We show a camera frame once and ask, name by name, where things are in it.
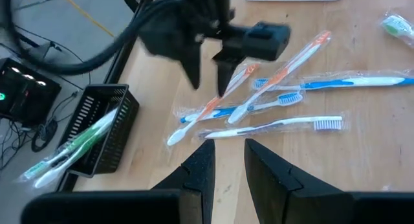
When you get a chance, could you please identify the green toothbrush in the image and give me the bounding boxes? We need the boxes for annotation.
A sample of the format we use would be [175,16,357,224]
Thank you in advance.
[378,12,414,49]
[19,109,119,183]
[32,118,117,190]

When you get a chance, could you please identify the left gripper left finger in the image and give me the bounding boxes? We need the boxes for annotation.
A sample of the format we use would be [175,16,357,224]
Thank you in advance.
[151,139,217,224]

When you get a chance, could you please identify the grey toothbrush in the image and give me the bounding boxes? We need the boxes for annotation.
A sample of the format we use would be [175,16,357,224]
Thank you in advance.
[197,113,349,140]

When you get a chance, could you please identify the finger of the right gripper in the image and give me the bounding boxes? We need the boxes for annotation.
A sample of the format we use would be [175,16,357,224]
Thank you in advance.
[176,39,202,89]
[212,52,243,98]

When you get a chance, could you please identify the blue toothbrush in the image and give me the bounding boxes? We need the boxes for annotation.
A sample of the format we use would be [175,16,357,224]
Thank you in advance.
[179,90,305,124]
[252,68,414,93]

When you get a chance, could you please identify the black plastic basket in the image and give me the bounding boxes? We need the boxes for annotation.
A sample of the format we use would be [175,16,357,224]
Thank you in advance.
[58,84,140,179]

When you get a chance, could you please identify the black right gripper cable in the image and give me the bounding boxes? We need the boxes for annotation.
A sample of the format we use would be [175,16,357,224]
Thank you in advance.
[0,0,169,76]

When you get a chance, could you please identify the yellow hanging cable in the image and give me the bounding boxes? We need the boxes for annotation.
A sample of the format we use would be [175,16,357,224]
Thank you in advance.
[55,0,114,38]

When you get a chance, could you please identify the black floor cables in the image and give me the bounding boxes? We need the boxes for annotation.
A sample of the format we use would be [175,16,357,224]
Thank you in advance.
[0,26,93,172]

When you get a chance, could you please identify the orange toothbrush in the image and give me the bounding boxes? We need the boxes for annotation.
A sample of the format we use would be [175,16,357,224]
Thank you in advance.
[226,29,333,125]
[166,63,259,147]

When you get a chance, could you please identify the black vented electronics box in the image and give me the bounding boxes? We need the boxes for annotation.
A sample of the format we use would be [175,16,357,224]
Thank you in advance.
[0,57,62,128]

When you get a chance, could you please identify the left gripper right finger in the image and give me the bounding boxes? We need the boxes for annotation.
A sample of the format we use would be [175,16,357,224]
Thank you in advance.
[244,138,354,224]

